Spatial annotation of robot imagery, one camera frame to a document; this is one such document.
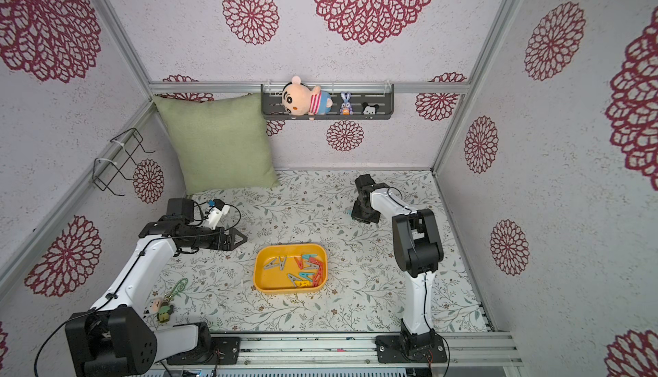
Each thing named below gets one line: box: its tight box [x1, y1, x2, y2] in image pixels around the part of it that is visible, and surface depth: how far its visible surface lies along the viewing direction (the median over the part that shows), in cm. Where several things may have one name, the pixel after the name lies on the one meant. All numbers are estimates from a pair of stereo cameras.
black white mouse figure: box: [361, 101, 380, 115], surface depth 94 cm
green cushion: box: [152, 93, 281, 195], surface depth 97 cm
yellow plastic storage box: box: [253, 243, 329, 294], surface depth 91 cm
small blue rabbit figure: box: [339, 91, 354, 116], surface depth 93 cm
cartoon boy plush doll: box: [281, 75, 333, 121], surface depth 87 cm
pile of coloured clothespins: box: [287, 254, 324, 288], surface depth 90 cm
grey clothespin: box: [263, 255, 288, 271], surface depth 92 cm
